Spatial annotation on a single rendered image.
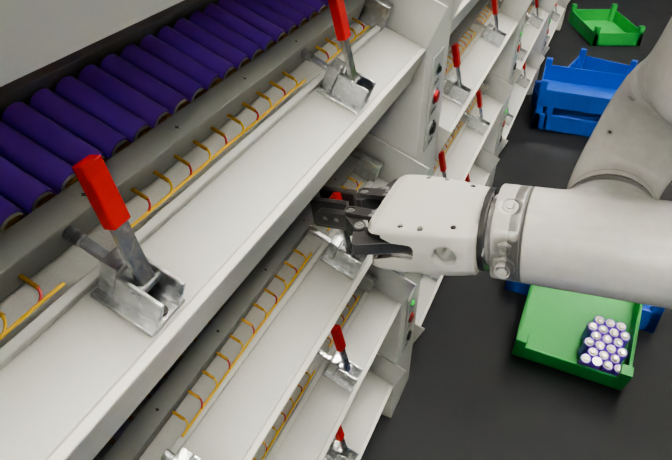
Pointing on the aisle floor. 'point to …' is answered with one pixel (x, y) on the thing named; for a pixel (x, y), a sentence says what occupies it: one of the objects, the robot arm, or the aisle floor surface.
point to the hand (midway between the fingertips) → (336, 208)
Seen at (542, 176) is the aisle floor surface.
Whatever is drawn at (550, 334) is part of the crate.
